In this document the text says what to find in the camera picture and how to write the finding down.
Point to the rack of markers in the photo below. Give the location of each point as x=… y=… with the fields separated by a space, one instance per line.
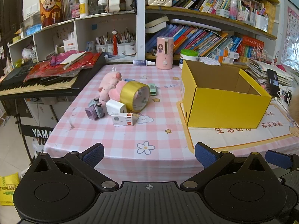
x=246 y=11

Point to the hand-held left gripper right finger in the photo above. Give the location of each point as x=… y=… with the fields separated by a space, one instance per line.
x=205 y=155

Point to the red boxed book set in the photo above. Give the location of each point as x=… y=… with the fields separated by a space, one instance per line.
x=251 y=47

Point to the white textured pad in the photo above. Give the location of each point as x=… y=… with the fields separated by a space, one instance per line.
x=209 y=61

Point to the white charger plug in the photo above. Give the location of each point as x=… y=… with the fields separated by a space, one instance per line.
x=114 y=106

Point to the red plastic bags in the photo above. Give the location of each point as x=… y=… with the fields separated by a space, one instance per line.
x=46 y=68

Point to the white pen container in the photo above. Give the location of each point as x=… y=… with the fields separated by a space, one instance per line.
x=261 y=23

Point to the small blue block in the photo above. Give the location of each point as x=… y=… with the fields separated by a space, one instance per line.
x=128 y=80

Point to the fortune god figure box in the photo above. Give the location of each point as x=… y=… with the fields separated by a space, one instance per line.
x=50 y=9

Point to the row of blue leaning books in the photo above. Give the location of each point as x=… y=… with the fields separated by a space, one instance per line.
x=193 y=38

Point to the white cubby shelf unit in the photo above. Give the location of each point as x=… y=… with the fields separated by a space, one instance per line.
x=84 y=28

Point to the small metal tin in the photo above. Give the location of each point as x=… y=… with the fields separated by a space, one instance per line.
x=60 y=49

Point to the white bottle yellow label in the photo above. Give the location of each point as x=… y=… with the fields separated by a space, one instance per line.
x=83 y=8

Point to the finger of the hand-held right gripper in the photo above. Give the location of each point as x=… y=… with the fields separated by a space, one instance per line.
x=276 y=159

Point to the colourful spiky ornament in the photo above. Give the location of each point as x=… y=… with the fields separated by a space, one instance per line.
x=260 y=53

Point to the white notebook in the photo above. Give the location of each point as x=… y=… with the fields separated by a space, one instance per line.
x=72 y=57

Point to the dark blue spray bottle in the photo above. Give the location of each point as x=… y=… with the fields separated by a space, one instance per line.
x=141 y=62

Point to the mint green small case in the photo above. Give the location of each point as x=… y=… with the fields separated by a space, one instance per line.
x=153 y=89

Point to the black smartphone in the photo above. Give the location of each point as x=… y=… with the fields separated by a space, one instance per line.
x=273 y=82

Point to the white jar green lid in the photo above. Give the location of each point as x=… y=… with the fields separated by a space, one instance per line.
x=186 y=59

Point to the pink cylindrical device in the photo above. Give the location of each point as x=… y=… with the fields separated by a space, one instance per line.
x=164 y=53

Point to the pastel bottle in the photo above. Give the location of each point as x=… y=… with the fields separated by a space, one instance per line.
x=233 y=8

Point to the wooden bookshelf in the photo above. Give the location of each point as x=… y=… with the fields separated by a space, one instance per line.
x=186 y=15

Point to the small white red-label box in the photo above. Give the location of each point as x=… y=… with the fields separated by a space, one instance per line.
x=119 y=120

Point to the black electronic keyboard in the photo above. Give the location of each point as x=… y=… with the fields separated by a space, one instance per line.
x=35 y=87

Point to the black keyboard stand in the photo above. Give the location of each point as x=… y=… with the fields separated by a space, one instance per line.
x=25 y=130

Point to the white cabinet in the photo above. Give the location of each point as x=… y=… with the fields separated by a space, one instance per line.
x=44 y=114

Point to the thick white book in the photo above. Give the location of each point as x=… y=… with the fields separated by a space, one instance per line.
x=155 y=24

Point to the white orange medicine box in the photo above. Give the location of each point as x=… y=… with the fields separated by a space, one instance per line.
x=227 y=53
x=222 y=60

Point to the white wall switch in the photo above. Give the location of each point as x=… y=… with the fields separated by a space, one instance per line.
x=31 y=9

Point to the pink checkered tablecloth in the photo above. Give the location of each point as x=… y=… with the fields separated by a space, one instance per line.
x=112 y=142

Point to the yellow plastic bag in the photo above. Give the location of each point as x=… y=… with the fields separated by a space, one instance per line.
x=8 y=189

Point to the blue card stand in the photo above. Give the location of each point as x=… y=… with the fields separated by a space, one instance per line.
x=90 y=46

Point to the white pen holder with pens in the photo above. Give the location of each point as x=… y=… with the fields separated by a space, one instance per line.
x=116 y=47

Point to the pink round plush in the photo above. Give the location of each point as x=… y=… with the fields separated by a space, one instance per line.
x=114 y=91

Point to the red tassel ornament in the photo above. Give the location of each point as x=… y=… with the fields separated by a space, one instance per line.
x=115 y=44

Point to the purple grey toy car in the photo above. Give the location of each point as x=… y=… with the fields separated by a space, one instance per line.
x=93 y=110

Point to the stack of papers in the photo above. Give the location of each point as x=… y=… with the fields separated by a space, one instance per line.
x=259 y=71

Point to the pink pig plush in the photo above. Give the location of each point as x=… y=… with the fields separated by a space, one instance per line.
x=107 y=84

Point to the blue tissue pack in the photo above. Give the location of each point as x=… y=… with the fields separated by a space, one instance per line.
x=33 y=29

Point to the gold tape roll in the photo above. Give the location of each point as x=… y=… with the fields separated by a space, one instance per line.
x=128 y=93

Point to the pink alphabet wall poster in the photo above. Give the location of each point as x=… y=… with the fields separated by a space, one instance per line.
x=290 y=35

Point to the magenta plastic bag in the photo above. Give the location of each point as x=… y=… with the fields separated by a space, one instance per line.
x=56 y=59

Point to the crumpled clear plastic bag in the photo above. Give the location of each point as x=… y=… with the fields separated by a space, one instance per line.
x=29 y=53

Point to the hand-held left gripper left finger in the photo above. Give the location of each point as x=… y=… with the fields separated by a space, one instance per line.
x=93 y=155

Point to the white orange-bordered desk mat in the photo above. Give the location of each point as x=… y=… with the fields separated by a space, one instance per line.
x=233 y=135

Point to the small white paper bag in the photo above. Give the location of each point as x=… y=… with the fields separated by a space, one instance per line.
x=70 y=43

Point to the yellow cardboard box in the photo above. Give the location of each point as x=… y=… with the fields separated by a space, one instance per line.
x=222 y=107

